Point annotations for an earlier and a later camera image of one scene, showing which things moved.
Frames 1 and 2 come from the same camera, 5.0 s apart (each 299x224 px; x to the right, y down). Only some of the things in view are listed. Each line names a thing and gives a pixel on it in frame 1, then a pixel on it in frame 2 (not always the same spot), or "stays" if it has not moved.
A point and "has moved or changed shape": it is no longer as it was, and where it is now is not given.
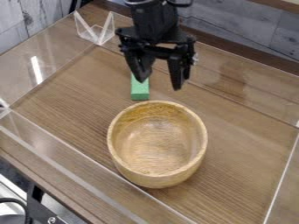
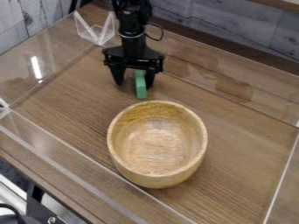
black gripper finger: x=180 y=64 to x=149 y=75
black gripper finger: x=140 y=62 to x=117 y=71
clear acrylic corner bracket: x=96 y=34 stays
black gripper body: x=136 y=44 to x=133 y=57
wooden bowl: x=156 y=139 stays
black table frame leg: x=38 y=213 stays
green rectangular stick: x=140 y=91 has moved or changed shape
